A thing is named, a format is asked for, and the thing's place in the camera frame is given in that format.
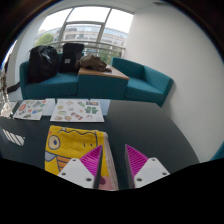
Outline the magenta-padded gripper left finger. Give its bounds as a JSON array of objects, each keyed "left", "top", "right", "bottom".
[{"left": 57, "top": 144, "right": 104, "bottom": 190}]

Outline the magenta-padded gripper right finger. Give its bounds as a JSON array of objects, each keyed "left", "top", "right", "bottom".
[{"left": 124, "top": 143, "right": 171, "bottom": 190}]

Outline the yellow orange cartoon print towel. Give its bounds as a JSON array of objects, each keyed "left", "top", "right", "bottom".
[{"left": 44, "top": 124, "right": 120, "bottom": 192}]

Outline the white sticker sheet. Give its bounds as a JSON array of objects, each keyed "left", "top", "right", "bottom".
[
  {"left": 49, "top": 98, "right": 105, "bottom": 123},
  {"left": 0, "top": 101, "right": 18, "bottom": 118},
  {"left": 12, "top": 99, "right": 50, "bottom": 121}
]

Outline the teal chair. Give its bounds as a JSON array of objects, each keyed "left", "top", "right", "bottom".
[{"left": 209, "top": 141, "right": 224, "bottom": 162}]

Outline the teal sectional sofa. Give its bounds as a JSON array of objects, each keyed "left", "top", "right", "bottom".
[{"left": 19, "top": 56, "right": 174, "bottom": 108}]

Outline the wooden sofa table top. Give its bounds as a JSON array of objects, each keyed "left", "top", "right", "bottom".
[{"left": 77, "top": 65, "right": 130, "bottom": 81}]

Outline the brown jacket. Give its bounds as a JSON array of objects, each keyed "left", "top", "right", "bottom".
[{"left": 75, "top": 53, "right": 113, "bottom": 73}]

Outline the black bulky backpack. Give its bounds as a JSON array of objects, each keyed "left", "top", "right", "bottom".
[{"left": 27, "top": 45, "right": 60, "bottom": 84}]

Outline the black backpack with label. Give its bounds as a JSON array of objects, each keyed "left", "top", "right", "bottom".
[{"left": 59, "top": 42, "right": 85, "bottom": 74}]

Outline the metal window railing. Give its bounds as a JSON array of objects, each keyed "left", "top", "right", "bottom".
[{"left": 33, "top": 39, "right": 127, "bottom": 64}]

